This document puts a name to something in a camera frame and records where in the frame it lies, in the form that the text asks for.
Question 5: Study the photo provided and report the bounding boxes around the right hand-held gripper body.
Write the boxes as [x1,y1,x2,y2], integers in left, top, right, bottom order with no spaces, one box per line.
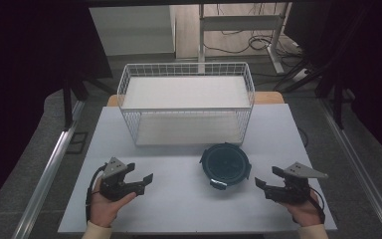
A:
[264,161,330,205]

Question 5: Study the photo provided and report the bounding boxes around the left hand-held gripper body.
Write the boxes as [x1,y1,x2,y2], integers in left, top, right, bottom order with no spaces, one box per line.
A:
[98,156,146,202]

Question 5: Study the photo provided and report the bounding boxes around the dark round bowl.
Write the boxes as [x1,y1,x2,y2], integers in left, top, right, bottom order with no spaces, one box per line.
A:
[199,141,253,191]

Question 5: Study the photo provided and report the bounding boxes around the white wire shelf rack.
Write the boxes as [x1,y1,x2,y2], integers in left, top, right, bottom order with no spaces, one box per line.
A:
[116,62,257,147]

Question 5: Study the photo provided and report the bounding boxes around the person's left hand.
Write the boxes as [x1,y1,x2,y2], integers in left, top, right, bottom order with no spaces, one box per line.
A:
[89,175,138,229]

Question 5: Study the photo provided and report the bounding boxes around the person's right hand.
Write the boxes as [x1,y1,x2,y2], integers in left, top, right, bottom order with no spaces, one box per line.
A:
[279,189,324,229]

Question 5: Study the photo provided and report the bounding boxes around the black metal stand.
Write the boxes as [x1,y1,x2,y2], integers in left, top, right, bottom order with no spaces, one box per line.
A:
[62,75,92,131]

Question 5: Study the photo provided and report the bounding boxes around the white power strip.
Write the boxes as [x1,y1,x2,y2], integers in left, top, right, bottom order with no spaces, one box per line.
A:
[290,67,313,83]

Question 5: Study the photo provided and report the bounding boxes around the white cabinet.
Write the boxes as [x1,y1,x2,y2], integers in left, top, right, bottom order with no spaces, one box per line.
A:
[89,4,177,57]

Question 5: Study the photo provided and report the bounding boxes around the black curtain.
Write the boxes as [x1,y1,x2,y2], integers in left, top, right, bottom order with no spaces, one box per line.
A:
[283,0,382,168]
[0,0,114,215]

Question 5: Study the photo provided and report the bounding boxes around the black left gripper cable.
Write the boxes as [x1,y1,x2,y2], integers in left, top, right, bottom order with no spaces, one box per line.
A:
[85,161,109,224]

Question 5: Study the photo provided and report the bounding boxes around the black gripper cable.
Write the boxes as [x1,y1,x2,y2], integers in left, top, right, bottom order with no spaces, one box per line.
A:
[305,185,327,224]
[85,161,109,224]

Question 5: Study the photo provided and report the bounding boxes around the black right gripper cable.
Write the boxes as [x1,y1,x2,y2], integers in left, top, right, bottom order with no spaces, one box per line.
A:
[305,185,327,224]

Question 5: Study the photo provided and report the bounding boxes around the black floor bracket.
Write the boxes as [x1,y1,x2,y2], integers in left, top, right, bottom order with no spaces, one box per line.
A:
[66,130,90,155]

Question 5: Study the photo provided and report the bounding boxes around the aluminium rail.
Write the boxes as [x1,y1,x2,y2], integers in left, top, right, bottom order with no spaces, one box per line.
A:
[317,97,382,239]
[11,99,88,239]

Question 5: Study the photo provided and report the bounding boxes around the black floor cables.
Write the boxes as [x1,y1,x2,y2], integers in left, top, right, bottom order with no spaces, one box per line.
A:
[202,31,305,58]

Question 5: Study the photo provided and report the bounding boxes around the white desk frame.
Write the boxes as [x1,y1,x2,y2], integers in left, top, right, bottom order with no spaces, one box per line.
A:
[197,2,291,75]

